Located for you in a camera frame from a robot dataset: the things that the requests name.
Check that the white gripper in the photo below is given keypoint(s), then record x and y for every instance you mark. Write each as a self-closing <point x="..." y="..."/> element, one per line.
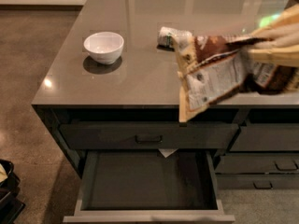
<point x="277" y="56"/>

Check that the brown chip bag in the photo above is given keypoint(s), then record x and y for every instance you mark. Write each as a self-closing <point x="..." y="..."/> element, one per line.
<point x="214" y="68"/>

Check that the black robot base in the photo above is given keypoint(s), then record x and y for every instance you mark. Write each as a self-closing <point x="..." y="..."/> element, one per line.
<point x="10" y="205"/>

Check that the top right drawer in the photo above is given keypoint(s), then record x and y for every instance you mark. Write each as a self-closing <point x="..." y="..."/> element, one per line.
<point x="267" y="137"/>

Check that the middle right drawer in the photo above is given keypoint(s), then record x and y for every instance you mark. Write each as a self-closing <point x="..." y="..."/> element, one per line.
<point x="258" y="164"/>

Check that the bottom right drawer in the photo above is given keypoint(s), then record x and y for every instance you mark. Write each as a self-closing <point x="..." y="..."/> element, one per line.
<point x="258" y="181"/>

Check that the grey counter cabinet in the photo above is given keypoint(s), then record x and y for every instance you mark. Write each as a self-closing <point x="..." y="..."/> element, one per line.
<point x="142" y="85"/>

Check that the open middle drawer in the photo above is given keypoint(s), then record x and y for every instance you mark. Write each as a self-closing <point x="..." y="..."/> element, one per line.
<point x="144" y="187"/>

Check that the top left drawer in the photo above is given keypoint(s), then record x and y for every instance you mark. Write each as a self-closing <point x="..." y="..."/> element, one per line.
<point x="147" y="135"/>

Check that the crushed white green can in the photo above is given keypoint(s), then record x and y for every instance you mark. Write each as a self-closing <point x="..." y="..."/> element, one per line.
<point x="168" y="36"/>

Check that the white paper scrap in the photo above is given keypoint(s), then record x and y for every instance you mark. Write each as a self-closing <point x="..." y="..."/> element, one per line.
<point x="167" y="152"/>

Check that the white ceramic bowl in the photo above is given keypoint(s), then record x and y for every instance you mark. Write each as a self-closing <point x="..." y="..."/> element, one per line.
<point x="104" y="47"/>

